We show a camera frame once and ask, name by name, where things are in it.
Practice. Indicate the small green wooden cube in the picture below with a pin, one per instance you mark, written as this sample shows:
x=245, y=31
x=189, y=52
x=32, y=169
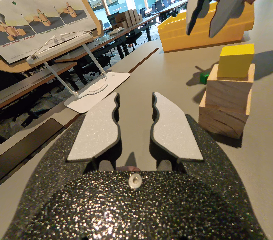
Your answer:
x=204, y=78

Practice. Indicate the long office desk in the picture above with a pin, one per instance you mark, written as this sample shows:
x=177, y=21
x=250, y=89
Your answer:
x=119, y=37

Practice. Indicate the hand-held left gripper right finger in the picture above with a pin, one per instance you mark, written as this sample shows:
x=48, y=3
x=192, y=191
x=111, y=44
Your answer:
x=172, y=133

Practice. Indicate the yellow wooden cube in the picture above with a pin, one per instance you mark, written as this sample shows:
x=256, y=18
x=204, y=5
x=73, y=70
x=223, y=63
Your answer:
x=234, y=63

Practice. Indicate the large wooden cube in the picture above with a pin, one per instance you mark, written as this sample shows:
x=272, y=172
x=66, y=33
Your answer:
x=221, y=122

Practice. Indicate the medium wooden cube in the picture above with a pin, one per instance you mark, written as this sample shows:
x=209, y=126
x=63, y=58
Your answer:
x=228, y=93

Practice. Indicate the black office chair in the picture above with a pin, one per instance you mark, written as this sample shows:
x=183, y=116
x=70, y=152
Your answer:
x=21, y=108
x=133, y=38

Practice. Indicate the stack of cardboard boxes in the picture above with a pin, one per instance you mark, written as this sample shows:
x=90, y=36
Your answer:
x=128, y=18

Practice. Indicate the wooden document stand white base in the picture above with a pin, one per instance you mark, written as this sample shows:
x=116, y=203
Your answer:
x=100, y=93

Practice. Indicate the wood-edged neighbouring desk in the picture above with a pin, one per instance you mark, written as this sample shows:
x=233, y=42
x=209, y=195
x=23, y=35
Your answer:
x=32, y=78

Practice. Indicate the crumpled plastic bag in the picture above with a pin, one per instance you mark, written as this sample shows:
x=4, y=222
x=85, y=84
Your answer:
x=116, y=30

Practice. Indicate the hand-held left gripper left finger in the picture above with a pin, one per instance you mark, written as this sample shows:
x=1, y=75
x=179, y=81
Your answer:
x=93, y=133

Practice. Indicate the yellow plastic bin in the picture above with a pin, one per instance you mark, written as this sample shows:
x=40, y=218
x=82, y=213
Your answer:
x=183, y=35

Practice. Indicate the rows of distant desks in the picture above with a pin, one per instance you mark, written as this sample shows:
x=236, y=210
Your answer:
x=168, y=5

